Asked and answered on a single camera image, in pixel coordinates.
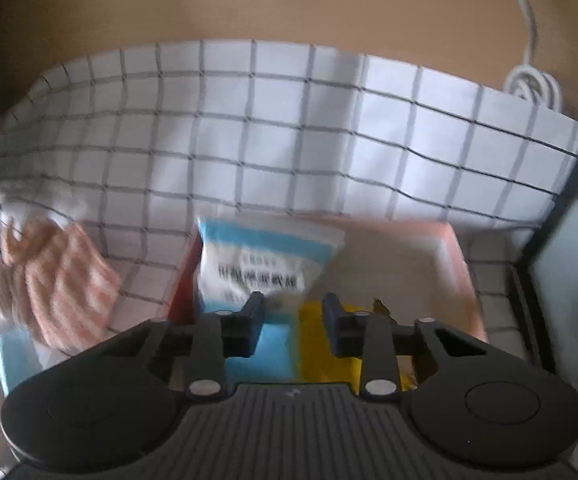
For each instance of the light blue packet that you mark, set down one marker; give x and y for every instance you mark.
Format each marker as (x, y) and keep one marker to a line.
(279, 352)

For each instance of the pink cardboard box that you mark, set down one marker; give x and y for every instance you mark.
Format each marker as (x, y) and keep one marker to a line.
(461, 280)

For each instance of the orange striped sock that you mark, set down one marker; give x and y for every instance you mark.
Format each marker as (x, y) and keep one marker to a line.
(64, 285)

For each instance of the light blue item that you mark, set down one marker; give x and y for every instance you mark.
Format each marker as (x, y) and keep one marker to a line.
(16, 360)

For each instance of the white grid tablecloth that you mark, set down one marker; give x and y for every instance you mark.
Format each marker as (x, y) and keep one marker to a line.
(269, 135)

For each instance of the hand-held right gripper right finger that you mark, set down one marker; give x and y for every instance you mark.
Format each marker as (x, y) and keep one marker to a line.
(331, 317)

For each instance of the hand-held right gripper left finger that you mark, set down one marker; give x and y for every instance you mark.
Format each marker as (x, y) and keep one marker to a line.
(254, 312)

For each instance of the yellow round item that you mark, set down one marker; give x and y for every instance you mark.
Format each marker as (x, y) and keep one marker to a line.
(319, 360)

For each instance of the white and blue packet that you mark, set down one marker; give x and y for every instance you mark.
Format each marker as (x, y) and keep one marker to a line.
(264, 255)

